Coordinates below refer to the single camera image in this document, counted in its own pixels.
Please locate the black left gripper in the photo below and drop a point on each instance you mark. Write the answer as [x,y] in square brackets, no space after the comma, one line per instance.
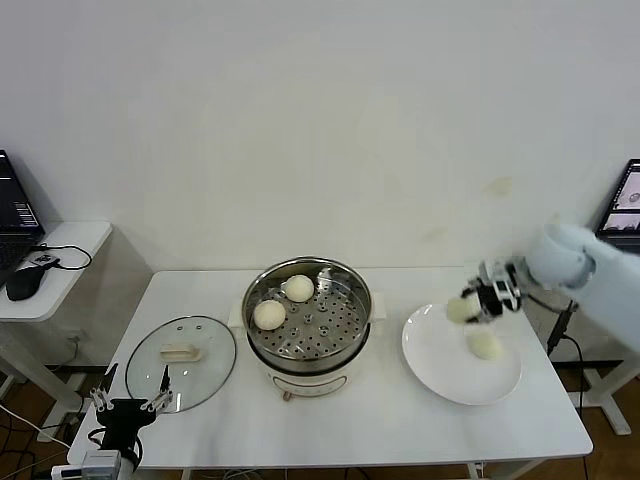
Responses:
[122,417]

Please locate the white side table with label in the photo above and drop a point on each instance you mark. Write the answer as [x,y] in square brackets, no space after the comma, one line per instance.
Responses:
[612,400]

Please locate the white wall socket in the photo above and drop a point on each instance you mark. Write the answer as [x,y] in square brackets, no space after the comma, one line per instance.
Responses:
[76,337]

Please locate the white side table with mouse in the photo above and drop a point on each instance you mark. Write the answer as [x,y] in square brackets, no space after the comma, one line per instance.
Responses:
[75,280]

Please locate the white steamed baozi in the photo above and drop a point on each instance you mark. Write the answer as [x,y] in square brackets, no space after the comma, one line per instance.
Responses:
[270,315]
[299,288]
[484,346]
[457,310]

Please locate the black laptop with dark screen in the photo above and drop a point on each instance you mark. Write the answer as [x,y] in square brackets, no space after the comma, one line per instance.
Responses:
[15,200]

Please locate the grey laptop with image windows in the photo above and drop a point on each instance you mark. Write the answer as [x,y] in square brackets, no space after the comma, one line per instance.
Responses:
[625,200]

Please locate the cream electric cooker base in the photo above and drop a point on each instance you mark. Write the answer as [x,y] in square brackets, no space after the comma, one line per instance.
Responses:
[310,385]

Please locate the white floor power strip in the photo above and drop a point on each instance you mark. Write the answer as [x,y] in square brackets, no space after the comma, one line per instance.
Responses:
[60,430]

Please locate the stainless steel steamer basket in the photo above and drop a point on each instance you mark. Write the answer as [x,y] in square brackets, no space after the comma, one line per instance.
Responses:
[320,320]

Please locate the black computer mouse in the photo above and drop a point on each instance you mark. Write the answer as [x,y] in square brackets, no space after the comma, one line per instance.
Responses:
[22,282]

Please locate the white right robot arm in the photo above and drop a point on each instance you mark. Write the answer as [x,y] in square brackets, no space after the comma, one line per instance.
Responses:
[600,280]

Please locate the small black hub with sticker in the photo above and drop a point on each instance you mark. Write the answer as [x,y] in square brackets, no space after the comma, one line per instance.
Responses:
[44,259]

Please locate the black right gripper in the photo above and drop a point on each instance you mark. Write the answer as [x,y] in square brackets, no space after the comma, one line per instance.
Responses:
[512,280]

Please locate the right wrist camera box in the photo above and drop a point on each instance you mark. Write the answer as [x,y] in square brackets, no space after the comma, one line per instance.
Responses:
[501,290]

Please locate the white round plate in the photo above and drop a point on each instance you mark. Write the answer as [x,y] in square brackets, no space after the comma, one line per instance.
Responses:
[450,370]

